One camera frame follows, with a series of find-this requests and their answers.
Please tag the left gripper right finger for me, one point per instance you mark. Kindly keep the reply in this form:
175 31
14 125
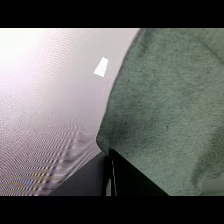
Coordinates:
133 181

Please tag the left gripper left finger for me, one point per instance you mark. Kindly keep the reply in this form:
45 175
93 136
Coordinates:
90 181

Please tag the grey T-shirt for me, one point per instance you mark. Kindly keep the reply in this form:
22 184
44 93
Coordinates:
166 110

